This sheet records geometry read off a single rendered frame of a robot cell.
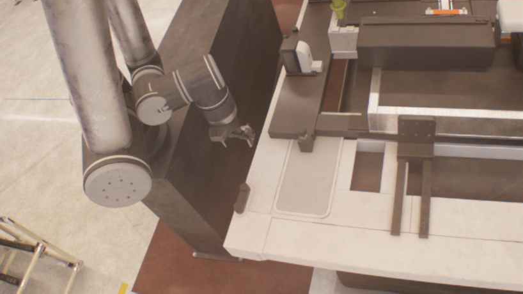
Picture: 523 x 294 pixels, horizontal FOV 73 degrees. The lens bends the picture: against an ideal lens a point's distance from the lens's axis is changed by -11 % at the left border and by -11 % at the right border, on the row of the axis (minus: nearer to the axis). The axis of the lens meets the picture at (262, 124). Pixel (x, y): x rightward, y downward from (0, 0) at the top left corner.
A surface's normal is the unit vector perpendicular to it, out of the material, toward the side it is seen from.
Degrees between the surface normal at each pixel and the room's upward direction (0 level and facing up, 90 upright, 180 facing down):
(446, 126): 90
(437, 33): 0
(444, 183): 0
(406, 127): 90
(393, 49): 90
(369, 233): 0
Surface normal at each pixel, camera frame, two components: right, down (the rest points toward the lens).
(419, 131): -0.25, 0.79
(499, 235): -0.28, -0.61
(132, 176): 0.40, 0.60
